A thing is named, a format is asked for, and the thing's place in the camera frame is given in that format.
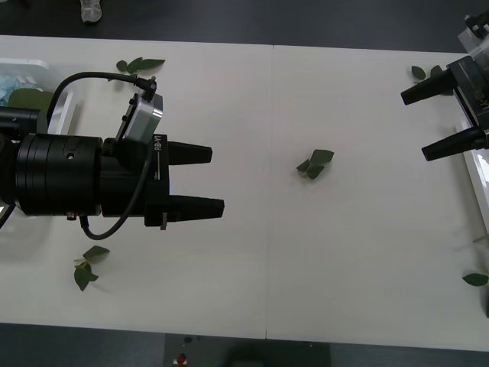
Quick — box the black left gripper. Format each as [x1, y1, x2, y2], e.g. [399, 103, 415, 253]
[100, 132, 225, 232]

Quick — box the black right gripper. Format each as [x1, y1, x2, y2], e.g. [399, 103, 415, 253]
[400, 52, 489, 163]

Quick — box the green leaf twig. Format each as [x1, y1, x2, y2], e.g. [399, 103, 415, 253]
[116, 57, 167, 76]
[411, 64, 455, 96]
[73, 245, 112, 293]
[296, 148, 335, 181]

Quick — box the shallow white box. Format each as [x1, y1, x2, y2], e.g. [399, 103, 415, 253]
[0, 57, 76, 230]
[453, 121, 489, 245]

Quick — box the single green leaf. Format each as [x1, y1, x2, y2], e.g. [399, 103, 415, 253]
[461, 272, 489, 287]

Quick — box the person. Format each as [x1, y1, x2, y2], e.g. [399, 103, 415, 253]
[79, 0, 103, 24]

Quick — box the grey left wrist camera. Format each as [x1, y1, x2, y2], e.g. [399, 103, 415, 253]
[114, 93, 165, 145]

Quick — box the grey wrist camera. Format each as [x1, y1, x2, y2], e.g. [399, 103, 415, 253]
[114, 93, 165, 145]
[457, 21, 489, 59]

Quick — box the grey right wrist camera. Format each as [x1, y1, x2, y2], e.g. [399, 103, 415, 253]
[457, 21, 489, 59]

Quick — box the black left wrist camera cable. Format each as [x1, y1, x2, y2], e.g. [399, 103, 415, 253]
[46, 71, 158, 129]

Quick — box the thin black left gripper cable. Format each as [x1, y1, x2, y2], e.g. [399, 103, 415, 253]
[77, 143, 154, 241]

